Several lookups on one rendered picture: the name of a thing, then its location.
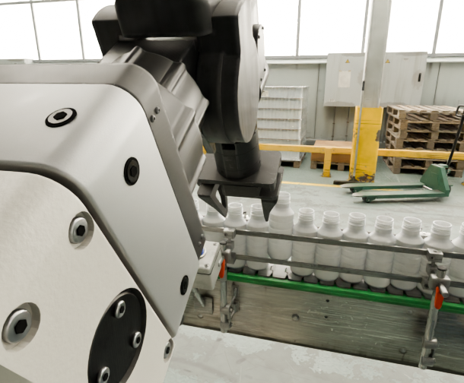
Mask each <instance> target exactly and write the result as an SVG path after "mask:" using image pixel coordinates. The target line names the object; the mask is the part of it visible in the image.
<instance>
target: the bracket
mask: <svg viewBox="0 0 464 383"><path fill-rule="evenodd" d="M243 218H244V219H248V220H249V219H250V218H249V216H248V215H246V210H243ZM421 230H422V228H421ZM420 235H421V237H428V236H429V235H430V233H425V232H422V231H420ZM235 236H236V228H234V227H226V228H225V229H224V238H227V239H228V240H227V241H224V240H223V241H220V250H221V259H220V261H219V262H218V267H220V266H221V270H220V272H219V277H220V285H221V306H220V313H221V323H220V329H221V333H223V334H225V333H227V330H230V328H232V327H233V323H231V321H232V319H233V316H234V314H235V313H236V312H238V311H239V301H236V300H235V298H236V297H237V296H239V286H236V285H232V296H233V297H232V299H231V301H230V303H229V304H227V264H234V262H235V261H236V253H235V252H232V251H233V249H234V241H231V239H234V238H235ZM425 256H426V258H427V260H428V261H431V264H429V263H427V266H426V272H427V275H428V276H429V277H426V276H422V280H421V286H422V288H423V290H433V293H432V297H431V304H430V308H429V312H428V317H427V324H426V328H425V332H424V336H423V337H422V348H421V352H420V353H419V364H418V367H419V368H420V369H422V370H425V369H426V368H427V366H433V365H434V364H435V363H436V359H435V358H434V354H435V350H436V349H437V347H438V346H440V343H439V341H437V338H436V337H434V329H435V327H436V325H437V318H438V315H437V313H438V309H440V308H441V306H442V303H443V298H447V297H448V296H449V293H448V291H449V288H450V278H449V277H448V276H447V275H446V272H447V268H446V267H444V266H437V265H436V264H435V262H439V263H442V260H443V253H442V251H441V250H440V249H434V248H427V255H425ZM231 306H232V307H231ZM231 312H232V313H231ZM230 313H231V315H230ZM227 315H228V319H227ZM430 350H431V352H430Z"/></svg>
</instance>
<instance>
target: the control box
mask: <svg viewBox="0 0 464 383"><path fill-rule="evenodd" d="M203 249H204V253H203V255H201V257H200V259H199V269H198V271H197V274H196V276H195V280H194V283H193V285H192V291H193V293H194V294H195V295H194V312H199V313H204V314H208V315H212V298H209V297H204V296H202V295H201V293H200V292H199V290H198V288H201V289H206V290H213V289H214V288H215V284H216V281H217V278H218V275H219V272H220V270H221V266H220V267H218V262H219V261H220V259H221V250H220V243H219V242H208V241H205V245H204V248H203ZM183 321H184V313H183V317H182V320H181V322H180V326H181V325H182V323H183Z"/></svg>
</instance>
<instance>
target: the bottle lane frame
mask: <svg viewBox="0 0 464 383"><path fill-rule="evenodd" d="M232 285H236V286H239V296H237V297H236V298H235V300H236V301H239V311H238V312H236V313H235V314H234V316H233V319H232V321H231V323H233V327H232V328H230V330H227V333H229V334H237V335H241V336H246V337H254V338H258V339H263V340H270V341H274V342H279V343H287V344H291V345H296V346H300V347H308V348H313V349H317V350H325V351H329V352H333V353H341V354H345V355H350V356H358V357H362V358H367V359H375V360H379V361H384V362H391V363H395V364H400V365H404V366H412V367H417V368H419V367H418V364H419V353H420V352H421V348H422V337H423V336H424V332H425V328H426V324H427V317H428V312H429V308H430V304H431V300H429V299H425V298H424V296H423V295H422V297H421V299H419V298H413V297H407V296H406V294H405V293H403V296H397V295H391V294H389V293H388V292H387V290H386V292H385V293H375V292H371V291H370V288H368V289H367V291H363V290H355V289H354V288H353V286H351V288H350V289H347V288H341V287H337V286H336V283H335V284H334V286H325V285H321V284H320V282H317V284H314V283H304V280H301V282H297V281H292V280H288V277H286V278H285V280H282V279H275V278H273V276H272V275H271V276H270V277H260V276H258V274H255V275H248V274H243V272H242V271H241V272H240V273H239V274H238V273H232V272H228V269H227V304H229V303H230V301H231V299H232V297H233V296H232ZM198 290H199V292H200V293H201V295H202V296H204V297H209V298H212V315H208V314H204V313H199V312H194V295H195V294H194V293H193V291H192V290H191V292H190V294H189V298H188V301H187V303H186V308H185V311H184V321H183V323H182V324H183V325H187V326H192V327H196V328H204V329H209V330H213V331H221V329H220V323H221V313H220V306H221V285H220V277H219V275H218V278H217V281H216V284H215V288H214V289H213V290H206V289H201V288H198ZM437 315H438V318H437V325H436V327H435V329H434V337H436V338H437V341H439V343H440V346H438V347H437V349H436V350H435V354H434V358H435V359H436V363H435V364H434V365H433V366H427V368H426V369H429V370H433V371H438V372H445V373H450V374H454V375H462V376H464V304H463V303H462V301H461V300H460V304H457V303H451V302H444V301H443V303H442V306H441V308H440V309H438V313H437Z"/></svg>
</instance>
